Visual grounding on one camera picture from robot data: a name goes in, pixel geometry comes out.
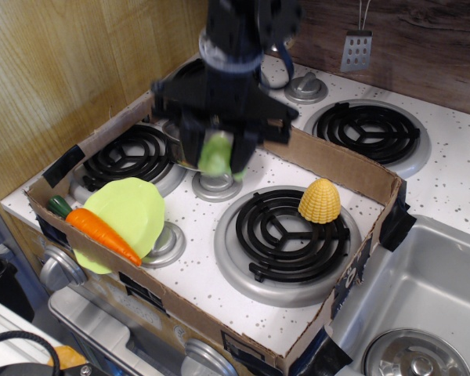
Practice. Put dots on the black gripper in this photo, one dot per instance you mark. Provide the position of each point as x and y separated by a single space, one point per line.
252 120

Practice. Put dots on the green toy broccoli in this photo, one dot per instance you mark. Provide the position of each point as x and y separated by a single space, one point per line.
215 157

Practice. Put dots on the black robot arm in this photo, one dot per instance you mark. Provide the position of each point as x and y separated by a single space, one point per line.
238 33

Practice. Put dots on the middle silver stove knob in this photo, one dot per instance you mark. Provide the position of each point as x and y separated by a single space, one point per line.
215 188

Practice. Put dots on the silver stove knob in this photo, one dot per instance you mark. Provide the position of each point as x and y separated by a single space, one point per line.
215 188
167 249
307 89

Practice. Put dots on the front left black burner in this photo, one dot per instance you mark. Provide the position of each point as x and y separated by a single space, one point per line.
140 152

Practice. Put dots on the back silver stove knob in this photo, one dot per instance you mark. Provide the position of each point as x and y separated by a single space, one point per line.
307 89

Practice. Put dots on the light green plastic plate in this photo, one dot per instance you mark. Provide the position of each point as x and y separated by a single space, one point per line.
134 209

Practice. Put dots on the front silver stove knob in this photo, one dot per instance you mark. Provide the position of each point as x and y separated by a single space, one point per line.
167 249

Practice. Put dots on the front right black burner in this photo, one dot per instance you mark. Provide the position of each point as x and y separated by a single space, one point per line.
268 252

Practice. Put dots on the yellow toy corn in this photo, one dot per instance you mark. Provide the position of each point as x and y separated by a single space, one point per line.
320 202

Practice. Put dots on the orange toy carrot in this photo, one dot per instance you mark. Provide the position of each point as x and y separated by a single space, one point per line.
94 227

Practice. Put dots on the hanging silver spatula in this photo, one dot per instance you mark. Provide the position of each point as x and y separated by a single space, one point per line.
356 55

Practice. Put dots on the back right black burner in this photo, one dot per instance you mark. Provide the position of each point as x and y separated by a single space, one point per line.
382 132

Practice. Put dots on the brown cardboard fence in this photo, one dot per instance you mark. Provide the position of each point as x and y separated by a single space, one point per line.
192 292

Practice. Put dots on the left oven front knob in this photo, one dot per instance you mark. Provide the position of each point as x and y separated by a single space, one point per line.
60 270

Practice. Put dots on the oven knob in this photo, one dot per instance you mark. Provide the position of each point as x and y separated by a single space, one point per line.
202 359
60 270

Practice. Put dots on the right oven front knob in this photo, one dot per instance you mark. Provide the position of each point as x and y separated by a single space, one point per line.
202 359

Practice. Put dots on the silver sink basin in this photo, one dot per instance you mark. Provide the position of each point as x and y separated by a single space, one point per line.
410 314

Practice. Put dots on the orange object at bottom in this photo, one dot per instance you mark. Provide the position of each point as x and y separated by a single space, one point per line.
69 357

